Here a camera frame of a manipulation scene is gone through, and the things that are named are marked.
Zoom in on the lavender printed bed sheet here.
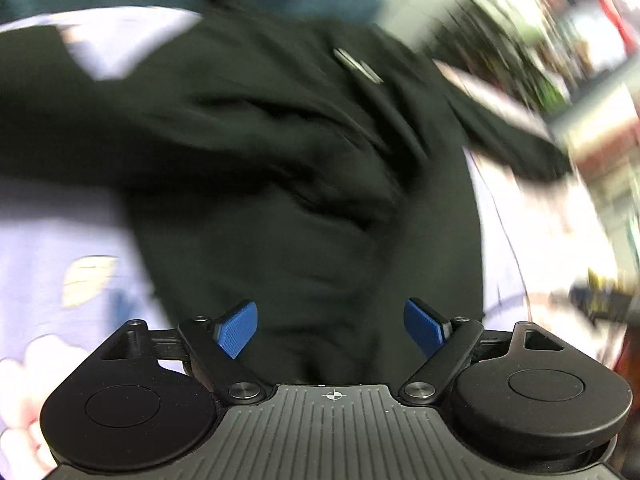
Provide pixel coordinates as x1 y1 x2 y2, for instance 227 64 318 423
0 10 632 480

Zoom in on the large black garment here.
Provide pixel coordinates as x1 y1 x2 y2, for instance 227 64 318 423
0 0 576 387

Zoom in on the cluttered shelf rack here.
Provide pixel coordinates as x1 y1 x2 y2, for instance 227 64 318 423
430 0 640 128

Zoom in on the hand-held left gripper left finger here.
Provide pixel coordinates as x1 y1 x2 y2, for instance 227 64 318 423
102 299 268 406

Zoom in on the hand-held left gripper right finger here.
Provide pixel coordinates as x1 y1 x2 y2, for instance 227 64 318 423
398 297 566 407

